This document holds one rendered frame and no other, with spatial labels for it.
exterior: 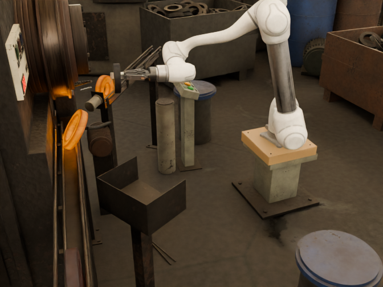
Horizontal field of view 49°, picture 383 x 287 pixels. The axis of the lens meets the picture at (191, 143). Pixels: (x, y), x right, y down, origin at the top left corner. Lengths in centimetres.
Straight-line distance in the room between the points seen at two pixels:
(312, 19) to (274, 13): 300
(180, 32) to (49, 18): 244
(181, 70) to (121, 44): 240
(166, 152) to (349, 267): 151
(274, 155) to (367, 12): 313
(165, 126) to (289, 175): 83
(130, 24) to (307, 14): 190
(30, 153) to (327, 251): 115
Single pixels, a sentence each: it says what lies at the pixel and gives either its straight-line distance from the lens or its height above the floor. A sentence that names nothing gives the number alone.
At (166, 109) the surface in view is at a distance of 265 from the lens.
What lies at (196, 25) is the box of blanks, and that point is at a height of 65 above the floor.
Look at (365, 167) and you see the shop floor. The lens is 319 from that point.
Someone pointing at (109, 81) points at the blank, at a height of 74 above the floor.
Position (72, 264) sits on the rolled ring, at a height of 77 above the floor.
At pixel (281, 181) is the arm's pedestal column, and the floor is 16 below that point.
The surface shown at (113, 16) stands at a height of 65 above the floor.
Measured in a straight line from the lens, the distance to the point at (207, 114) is 315.
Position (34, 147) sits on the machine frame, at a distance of 153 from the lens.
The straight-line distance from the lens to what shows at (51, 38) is 162.
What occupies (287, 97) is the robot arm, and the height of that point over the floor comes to 78.
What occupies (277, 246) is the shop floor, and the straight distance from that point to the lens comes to 236.
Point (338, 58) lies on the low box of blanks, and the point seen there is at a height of 44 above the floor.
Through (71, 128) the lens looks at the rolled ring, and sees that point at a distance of 196.
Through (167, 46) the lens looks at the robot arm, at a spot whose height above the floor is 93.
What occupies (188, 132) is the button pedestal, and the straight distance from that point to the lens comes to 282.
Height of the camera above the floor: 158
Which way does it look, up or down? 29 degrees down
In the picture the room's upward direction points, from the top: straight up
